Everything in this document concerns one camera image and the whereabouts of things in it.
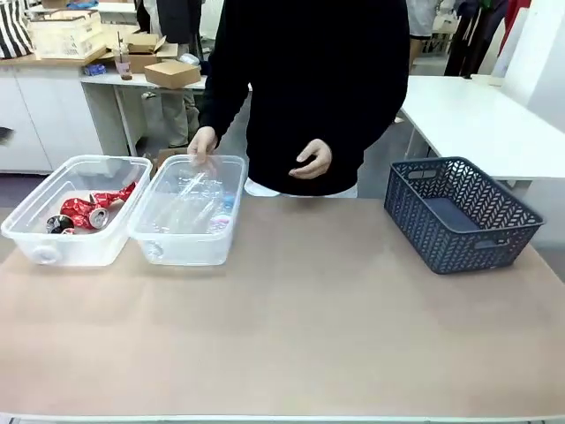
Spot clear bottle blue label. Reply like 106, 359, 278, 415
204, 193, 237, 235

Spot white table with grey legs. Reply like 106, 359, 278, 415
79, 72, 253, 156

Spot crushed red soda cans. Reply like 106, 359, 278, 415
60, 196, 110, 231

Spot person's left hand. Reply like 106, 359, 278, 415
288, 138, 334, 180

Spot person in black sweater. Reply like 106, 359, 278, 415
197, 0, 411, 199

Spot bystander in beige trousers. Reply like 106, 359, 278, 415
135, 0, 209, 149

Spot open cardboard box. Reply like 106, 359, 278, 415
125, 33, 179, 74

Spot dark blue woven-pattern basket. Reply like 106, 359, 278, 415
382, 155, 547, 276

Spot bystander in black trousers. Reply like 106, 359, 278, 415
443, 0, 509, 77

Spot cream storage crate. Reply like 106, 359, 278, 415
26, 8, 104, 61

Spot white cabinet wooden top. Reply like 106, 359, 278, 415
0, 55, 133, 174

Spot bystander in white top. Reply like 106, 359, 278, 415
405, 0, 445, 68

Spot person's right forearm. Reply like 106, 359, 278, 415
197, 65, 251, 139

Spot white board panels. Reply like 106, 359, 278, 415
492, 0, 565, 118

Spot red twisted crushed can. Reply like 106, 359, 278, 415
89, 181, 139, 209

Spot person's right hand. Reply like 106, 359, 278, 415
186, 125, 220, 169

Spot clear plastic bin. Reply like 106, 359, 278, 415
127, 154, 247, 267
0, 154, 154, 268

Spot black crushed soda can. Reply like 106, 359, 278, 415
45, 214, 77, 236

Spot black white striped bag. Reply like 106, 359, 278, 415
0, 0, 34, 59

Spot closed cardboard box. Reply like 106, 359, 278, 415
143, 59, 202, 90

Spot plastic cup with straw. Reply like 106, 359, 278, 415
113, 30, 134, 82

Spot large white table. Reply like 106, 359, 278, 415
395, 74, 565, 182

